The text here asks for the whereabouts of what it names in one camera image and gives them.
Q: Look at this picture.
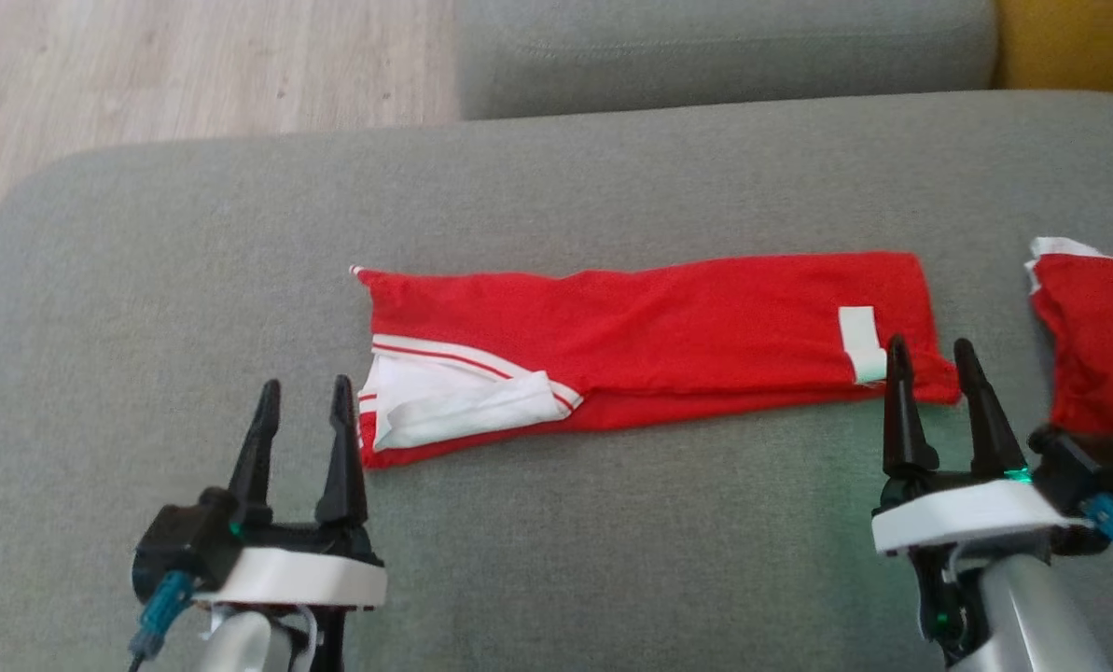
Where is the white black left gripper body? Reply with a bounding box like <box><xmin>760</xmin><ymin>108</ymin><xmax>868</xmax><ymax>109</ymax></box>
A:
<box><xmin>192</xmin><ymin>490</ymin><xmax>389</xmax><ymax>672</ymax></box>

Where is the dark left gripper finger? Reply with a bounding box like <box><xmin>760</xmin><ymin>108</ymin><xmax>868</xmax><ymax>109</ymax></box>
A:
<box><xmin>228</xmin><ymin>378</ymin><xmax>282</xmax><ymax>524</ymax></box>
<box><xmin>315</xmin><ymin>375</ymin><xmax>369</xmax><ymax>524</ymax></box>

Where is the grey sofa back cushion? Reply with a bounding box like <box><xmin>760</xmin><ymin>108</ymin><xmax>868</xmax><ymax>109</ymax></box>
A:
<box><xmin>453</xmin><ymin>0</ymin><xmax>1000</xmax><ymax>120</ymax></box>

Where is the yellow sofa backrest cushion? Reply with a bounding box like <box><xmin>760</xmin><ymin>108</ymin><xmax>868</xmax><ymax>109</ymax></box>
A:
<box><xmin>993</xmin><ymin>0</ymin><xmax>1113</xmax><ymax>99</ymax></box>

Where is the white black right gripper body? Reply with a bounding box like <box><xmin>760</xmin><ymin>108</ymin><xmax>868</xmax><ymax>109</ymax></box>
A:
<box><xmin>871</xmin><ymin>467</ymin><xmax>1093</xmax><ymax>668</ymax></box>

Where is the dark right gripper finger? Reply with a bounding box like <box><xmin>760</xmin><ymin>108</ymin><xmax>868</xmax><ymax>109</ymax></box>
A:
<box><xmin>881</xmin><ymin>336</ymin><xmax>939</xmax><ymax>479</ymax></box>
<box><xmin>953</xmin><ymin>338</ymin><xmax>1028</xmax><ymax>479</ymax></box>

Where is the red jersey with black lettering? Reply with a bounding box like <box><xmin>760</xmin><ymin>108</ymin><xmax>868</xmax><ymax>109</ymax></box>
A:
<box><xmin>349</xmin><ymin>250</ymin><xmax>963</xmax><ymax>470</ymax></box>

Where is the red garment with white hem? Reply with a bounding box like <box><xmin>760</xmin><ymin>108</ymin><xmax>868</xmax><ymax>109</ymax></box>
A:
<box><xmin>1024</xmin><ymin>236</ymin><xmax>1113</xmax><ymax>444</ymax></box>

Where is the large grey sofa chaise cushion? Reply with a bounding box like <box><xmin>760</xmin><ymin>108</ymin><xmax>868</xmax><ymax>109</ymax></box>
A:
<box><xmin>0</xmin><ymin>91</ymin><xmax>1113</xmax><ymax>672</ymax></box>

